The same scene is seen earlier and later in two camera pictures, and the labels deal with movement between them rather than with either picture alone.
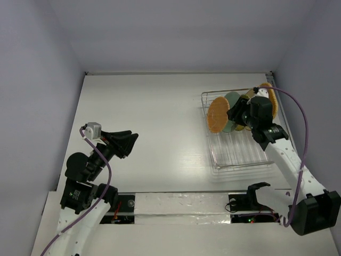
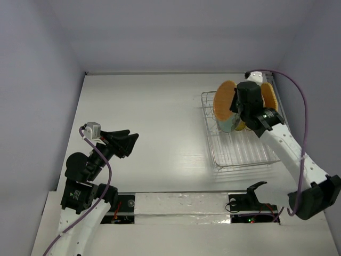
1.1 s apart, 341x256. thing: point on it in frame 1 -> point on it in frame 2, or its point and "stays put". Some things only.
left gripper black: x=124 y=140 stays put
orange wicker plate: x=217 y=114 -> x=222 y=99
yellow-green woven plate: x=238 y=127 stays put
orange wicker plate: x=274 y=98 stays put
